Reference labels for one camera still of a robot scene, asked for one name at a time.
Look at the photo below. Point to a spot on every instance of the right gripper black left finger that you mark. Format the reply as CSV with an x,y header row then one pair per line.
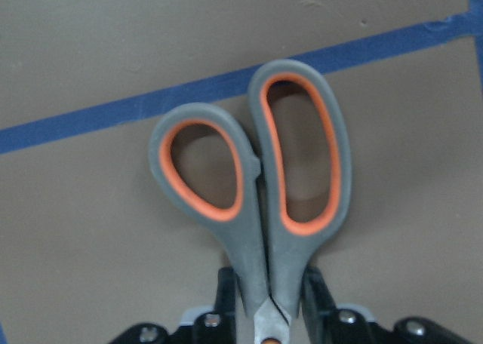
x,y
225,306

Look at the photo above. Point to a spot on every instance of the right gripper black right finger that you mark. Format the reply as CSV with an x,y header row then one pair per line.
x,y
317,304

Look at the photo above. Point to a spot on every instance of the grey orange scissors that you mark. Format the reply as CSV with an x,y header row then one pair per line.
x,y
268,249

